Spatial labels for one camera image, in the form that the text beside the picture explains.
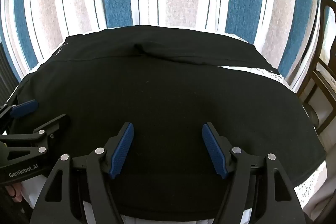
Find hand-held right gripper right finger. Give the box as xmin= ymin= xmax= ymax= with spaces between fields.
xmin=202 ymin=122 xmax=306 ymax=224

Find black pants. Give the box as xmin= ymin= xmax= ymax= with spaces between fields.
xmin=10 ymin=25 xmax=327 ymax=222

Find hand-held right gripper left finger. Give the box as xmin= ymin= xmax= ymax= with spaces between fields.
xmin=30 ymin=122 xmax=135 ymax=224

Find white lace-edged tablecloth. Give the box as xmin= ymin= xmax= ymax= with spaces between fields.
xmin=20 ymin=30 xmax=328 ymax=224

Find person's left hand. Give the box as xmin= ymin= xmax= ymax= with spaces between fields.
xmin=6 ymin=183 xmax=23 ymax=202

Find dark wooden chair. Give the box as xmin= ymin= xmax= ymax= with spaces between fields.
xmin=297 ymin=0 xmax=336 ymax=135

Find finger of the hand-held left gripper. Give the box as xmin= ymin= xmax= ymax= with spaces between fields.
xmin=0 ymin=99 xmax=39 ymax=134
xmin=0 ymin=114 xmax=71 ymax=160

